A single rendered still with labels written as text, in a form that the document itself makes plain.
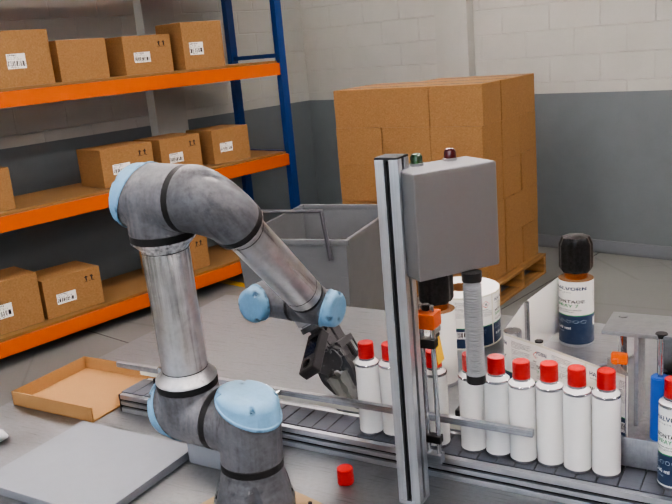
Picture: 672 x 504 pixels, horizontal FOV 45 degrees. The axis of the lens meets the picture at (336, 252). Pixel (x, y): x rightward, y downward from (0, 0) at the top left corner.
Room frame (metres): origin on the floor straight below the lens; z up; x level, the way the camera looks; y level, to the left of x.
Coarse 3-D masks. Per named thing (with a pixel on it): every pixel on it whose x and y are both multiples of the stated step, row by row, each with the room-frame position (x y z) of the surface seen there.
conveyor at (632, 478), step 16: (144, 384) 1.95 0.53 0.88; (288, 416) 1.69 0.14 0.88; (304, 416) 1.68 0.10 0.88; (320, 416) 1.67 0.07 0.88; (336, 416) 1.67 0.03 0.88; (352, 416) 1.66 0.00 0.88; (336, 432) 1.59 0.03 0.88; (352, 432) 1.58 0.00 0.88; (432, 448) 1.48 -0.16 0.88; (448, 448) 1.48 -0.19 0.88; (512, 464) 1.39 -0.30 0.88; (528, 464) 1.39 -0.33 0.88; (592, 480) 1.31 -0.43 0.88; (608, 480) 1.31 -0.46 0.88; (624, 480) 1.30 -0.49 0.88; (640, 480) 1.30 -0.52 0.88; (656, 480) 1.29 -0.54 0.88
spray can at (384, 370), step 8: (384, 344) 1.56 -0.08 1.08; (384, 352) 1.55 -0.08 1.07; (384, 360) 1.56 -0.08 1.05; (384, 368) 1.55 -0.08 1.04; (384, 376) 1.55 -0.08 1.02; (384, 384) 1.55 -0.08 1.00; (384, 392) 1.55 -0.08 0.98; (384, 400) 1.55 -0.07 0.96; (384, 416) 1.55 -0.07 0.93; (392, 416) 1.54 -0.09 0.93; (384, 424) 1.56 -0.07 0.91; (392, 424) 1.54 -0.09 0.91; (384, 432) 1.56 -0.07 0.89; (392, 432) 1.54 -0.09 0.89
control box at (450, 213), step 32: (480, 160) 1.40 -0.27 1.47; (416, 192) 1.32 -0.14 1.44; (448, 192) 1.35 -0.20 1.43; (480, 192) 1.38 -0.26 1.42; (416, 224) 1.32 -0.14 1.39; (448, 224) 1.35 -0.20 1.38; (480, 224) 1.37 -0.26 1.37; (416, 256) 1.33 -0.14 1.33; (448, 256) 1.35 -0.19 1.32; (480, 256) 1.37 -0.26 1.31
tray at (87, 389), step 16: (64, 368) 2.16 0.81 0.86; (80, 368) 2.21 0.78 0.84; (96, 368) 2.21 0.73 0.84; (112, 368) 2.17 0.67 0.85; (32, 384) 2.06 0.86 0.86; (48, 384) 2.11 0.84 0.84; (64, 384) 2.11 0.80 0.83; (80, 384) 2.10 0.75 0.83; (96, 384) 2.09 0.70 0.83; (112, 384) 2.08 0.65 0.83; (128, 384) 2.07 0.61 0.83; (16, 400) 2.00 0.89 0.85; (32, 400) 1.97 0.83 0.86; (48, 400) 1.94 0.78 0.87; (64, 400) 2.00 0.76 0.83; (80, 400) 1.99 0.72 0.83; (96, 400) 1.98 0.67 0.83; (112, 400) 1.97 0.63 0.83; (80, 416) 1.88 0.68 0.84; (96, 416) 1.88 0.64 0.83
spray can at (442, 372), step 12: (444, 372) 1.49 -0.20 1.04; (432, 384) 1.48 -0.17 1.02; (444, 384) 1.49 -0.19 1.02; (432, 396) 1.48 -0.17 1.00; (444, 396) 1.49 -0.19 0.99; (432, 408) 1.48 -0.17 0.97; (444, 408) 1.48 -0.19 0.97; (444, 432) 1.48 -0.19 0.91; (432, 444) 1.49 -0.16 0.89; (444, 444) 1.48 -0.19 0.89
